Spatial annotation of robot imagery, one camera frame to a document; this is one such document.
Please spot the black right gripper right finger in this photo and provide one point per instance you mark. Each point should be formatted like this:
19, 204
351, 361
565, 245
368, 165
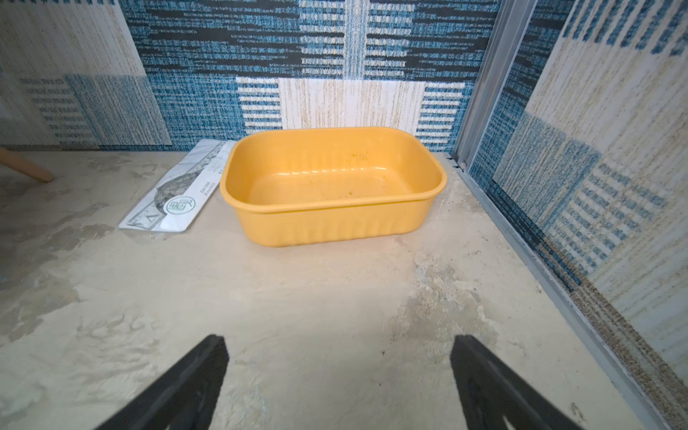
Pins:
493, 396

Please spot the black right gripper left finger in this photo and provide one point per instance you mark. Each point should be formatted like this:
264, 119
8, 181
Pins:
184, 397

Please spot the yellow plastic storage box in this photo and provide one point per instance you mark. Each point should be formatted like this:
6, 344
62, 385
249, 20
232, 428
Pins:
307, 186

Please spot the wooden whiteboard stand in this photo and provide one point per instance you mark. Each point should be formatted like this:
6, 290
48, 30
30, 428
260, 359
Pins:
19, 164

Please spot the white printed packet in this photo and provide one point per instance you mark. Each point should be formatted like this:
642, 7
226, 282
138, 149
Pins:
173, 204

